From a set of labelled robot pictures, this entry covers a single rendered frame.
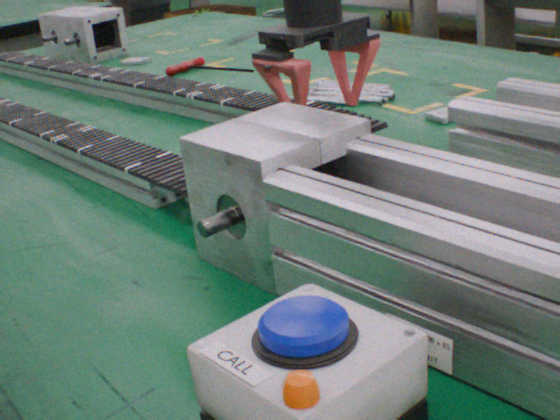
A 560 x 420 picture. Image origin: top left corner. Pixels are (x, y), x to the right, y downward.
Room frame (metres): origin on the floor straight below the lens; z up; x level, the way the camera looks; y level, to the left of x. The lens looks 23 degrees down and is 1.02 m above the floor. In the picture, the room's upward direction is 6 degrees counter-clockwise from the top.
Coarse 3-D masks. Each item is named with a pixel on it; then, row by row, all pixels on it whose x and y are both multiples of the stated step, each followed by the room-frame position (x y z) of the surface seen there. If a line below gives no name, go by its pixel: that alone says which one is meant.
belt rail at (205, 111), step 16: (0, 64) 1.42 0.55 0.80; (16, 64) 1.33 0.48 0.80; (48, 80) 1.22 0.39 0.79; (64, 80) 1.18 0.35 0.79; (80, 80) 1.12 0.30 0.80; (96, 80) 1.07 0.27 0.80; (112, 96) 1.03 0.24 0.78; (128, 96) 1.00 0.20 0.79; (144, 96) 0.97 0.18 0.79; (160, 96) 0.93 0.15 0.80; (176, 96) 0.90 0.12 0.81; (176, 112) 0.90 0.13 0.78; (192, 112) 0.87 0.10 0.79; (208, 112) 0.85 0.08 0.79; (224, 112) 0.83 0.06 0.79; (240, 112) 0.79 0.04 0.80
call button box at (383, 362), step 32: (320, 288) 0.32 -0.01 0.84; (256, 320) 0.29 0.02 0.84; (352, 320) 0.28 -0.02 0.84; (384, 320) 0.28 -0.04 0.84; (192, 352) 0.27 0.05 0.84; (224, 352) 0.27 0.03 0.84; (256, 352) 0.26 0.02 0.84; (352, 352) 0.26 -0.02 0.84; (384, 352) 0.25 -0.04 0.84; (416, 352) 0.26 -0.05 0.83; (224, 384) 0.25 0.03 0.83; (256, 384) 0.24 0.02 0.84; (320, 384) 0.24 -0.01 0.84; (352, 384) 0.23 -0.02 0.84; (384, 384) 0.24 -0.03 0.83; (416, 384) 0.26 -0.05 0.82; (224, 416) 0.26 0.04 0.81; (256, 416) 0.24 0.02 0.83; (288, 416) 0.22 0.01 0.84; (320, 416) 0.22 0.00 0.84; (352, 416) 0.23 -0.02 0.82; (384, 416) 0.24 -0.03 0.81; (416, 416) 0.26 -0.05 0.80
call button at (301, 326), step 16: (288, 304) 0.28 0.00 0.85; (304, 304) 0.28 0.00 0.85; (320, 304) 0.28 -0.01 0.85; (336, 304) 0.28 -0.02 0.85; (272, 320) 0.27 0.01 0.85; (288, 320) 0.27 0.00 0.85; (304, 320) 0.27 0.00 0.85; (320, 320) 0.26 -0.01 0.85; (336, 320) 0.26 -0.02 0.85; (272, 336) 0.26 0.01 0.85; (288, 336) 0.25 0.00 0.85; (304, 336) 0.25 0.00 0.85; (320, 336) 0.25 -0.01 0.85; (336, 336) 0.26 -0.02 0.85; (288, 352) 0.25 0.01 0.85; (304, 352) 0.25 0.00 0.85; (320, 352) 0.25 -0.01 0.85
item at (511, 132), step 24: (504, 96) 0.57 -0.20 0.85; (528, 96) 0.56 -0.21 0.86; (552, 96) 0.54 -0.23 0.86; (456, 120) 0.53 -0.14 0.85; (480, 120) 0.51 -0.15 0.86; (504, 120) 0.49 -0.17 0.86; (528, 120) 0.48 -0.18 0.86; (552, 120) 0.47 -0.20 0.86; (456, 144) 0.53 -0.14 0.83; (480, 144) 0.51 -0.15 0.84; (504, 144) 0.49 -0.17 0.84; (528, 144) 0.49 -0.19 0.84; (552, 144) 0.47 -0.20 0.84; (528, 168) 0.48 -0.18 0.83; (552, 168) 0.46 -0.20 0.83
